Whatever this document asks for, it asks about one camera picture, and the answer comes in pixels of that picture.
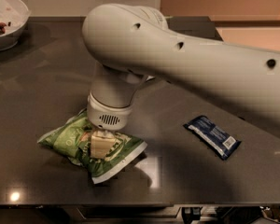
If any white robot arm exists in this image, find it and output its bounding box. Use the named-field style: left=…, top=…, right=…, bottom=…
left=82, top=4, right=280, bottom=138

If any dark blue snack packet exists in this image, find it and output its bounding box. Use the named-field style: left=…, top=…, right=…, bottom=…
left=183, top=116, right=241, bottom=161

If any white bowl with food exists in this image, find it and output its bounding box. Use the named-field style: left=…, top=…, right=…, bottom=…
left=0, top=0, right=31, bottom=51

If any green jalapeno chip bag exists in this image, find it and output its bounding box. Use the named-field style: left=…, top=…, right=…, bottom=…
left=37, top=109, right=147, bottom=184

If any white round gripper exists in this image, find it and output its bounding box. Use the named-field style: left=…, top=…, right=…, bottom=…
left=87, top=93, right=132, bottom=159

